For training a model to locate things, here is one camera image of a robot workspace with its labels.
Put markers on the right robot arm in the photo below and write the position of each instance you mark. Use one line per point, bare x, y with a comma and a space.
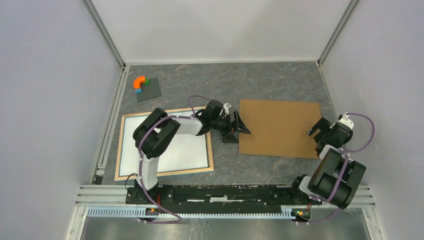
337, 177

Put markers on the hot air balloon photo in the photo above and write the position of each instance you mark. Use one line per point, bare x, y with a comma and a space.
185, 152

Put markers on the orange curved toy block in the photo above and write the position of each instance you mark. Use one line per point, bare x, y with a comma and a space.
139, 81

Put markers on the blue toy block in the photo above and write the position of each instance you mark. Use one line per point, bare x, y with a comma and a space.
138, 91

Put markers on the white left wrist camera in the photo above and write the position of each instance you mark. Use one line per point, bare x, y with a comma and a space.
226, 107

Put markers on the aluminium rail with cable comb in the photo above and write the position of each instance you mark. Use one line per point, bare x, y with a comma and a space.
131, 201

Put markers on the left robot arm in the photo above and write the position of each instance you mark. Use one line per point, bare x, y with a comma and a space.
153, 136

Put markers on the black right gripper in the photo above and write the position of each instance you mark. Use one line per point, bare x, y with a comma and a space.
322, 124

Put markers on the light wooden picture frame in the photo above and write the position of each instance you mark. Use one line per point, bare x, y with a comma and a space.
119, 149

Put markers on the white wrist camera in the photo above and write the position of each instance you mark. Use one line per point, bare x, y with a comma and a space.
226, 107
345, 120

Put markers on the brown cardboard backing board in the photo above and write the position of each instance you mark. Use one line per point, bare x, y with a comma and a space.
278, 128

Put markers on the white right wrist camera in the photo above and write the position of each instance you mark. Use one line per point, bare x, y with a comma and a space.
345, 120

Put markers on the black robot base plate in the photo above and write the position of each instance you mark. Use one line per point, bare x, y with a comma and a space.
226, 199

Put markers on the grey building block baseplate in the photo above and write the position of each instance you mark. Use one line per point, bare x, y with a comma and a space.
149, 91

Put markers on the green toy block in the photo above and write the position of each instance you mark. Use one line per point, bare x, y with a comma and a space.
147, 80

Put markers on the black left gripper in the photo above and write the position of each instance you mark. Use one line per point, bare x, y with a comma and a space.
238, 125

